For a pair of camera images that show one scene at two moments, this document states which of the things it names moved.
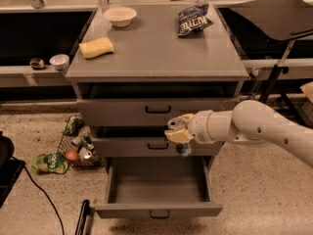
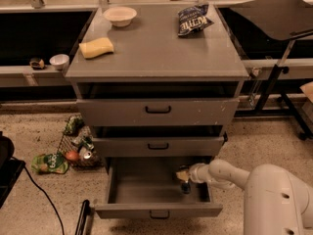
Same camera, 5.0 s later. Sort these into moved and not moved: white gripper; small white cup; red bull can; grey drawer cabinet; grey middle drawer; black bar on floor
Moved: white gripper; red bull can
Not moved: black bar on floor; grey middle drawer; grey drawer cabinet; small white cup
